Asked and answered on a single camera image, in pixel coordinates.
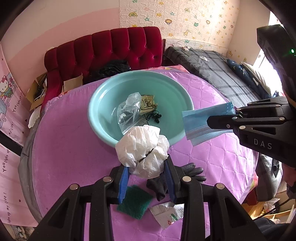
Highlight blue face mask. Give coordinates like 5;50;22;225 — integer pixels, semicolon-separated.
182;102;235;146

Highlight white plastic bag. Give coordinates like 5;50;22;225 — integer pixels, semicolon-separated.
115;125;170;180

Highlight red velvet tufted sofa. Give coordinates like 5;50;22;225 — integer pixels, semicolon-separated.
42;27;164;108

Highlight beige printed pouch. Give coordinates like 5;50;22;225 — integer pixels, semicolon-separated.
139;95;158;115

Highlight dark plaid bed blanket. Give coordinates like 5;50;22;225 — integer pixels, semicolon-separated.
164;47;261;108

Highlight black earphones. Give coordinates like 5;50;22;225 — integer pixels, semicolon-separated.
144;110;162;123

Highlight clear zip plastic bag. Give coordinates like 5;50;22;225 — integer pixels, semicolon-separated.
117;92;147;135

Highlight black knit gloves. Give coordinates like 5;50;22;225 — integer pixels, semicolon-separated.
146;163;206;201

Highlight teal plastic basin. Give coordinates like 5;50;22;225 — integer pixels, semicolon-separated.
88;70;194;147

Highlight green scouring pad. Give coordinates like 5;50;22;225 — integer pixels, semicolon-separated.
117;185;153;220

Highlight black garment on sofa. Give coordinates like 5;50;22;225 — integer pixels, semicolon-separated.
83;60;131;84

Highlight cardboard box with cables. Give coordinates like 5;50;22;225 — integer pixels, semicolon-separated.
26;72;48;111

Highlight navy star pillow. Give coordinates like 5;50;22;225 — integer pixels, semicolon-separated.
227;59;271;99

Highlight white green printed packet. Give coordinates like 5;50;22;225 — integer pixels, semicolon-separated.
149;202;184;229

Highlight pink cartoon curtain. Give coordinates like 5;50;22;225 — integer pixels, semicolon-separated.
0;52;37;227

